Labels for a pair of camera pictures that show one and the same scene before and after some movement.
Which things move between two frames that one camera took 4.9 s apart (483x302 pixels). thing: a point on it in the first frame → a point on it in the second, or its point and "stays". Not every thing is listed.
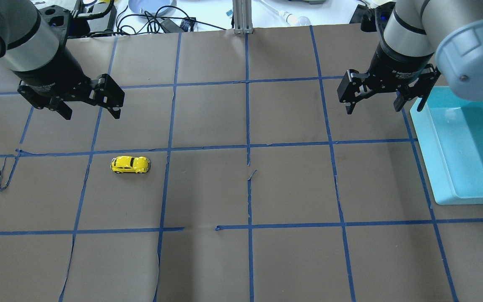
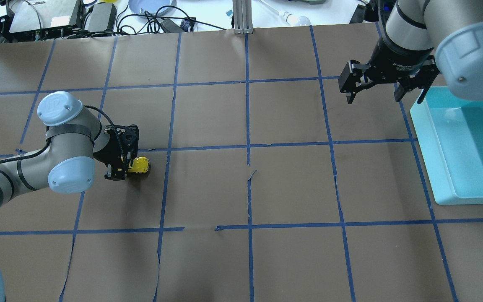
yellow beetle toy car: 139,165 stays
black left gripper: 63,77 → 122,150
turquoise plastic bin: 465,144 stays
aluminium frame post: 242,16 stays
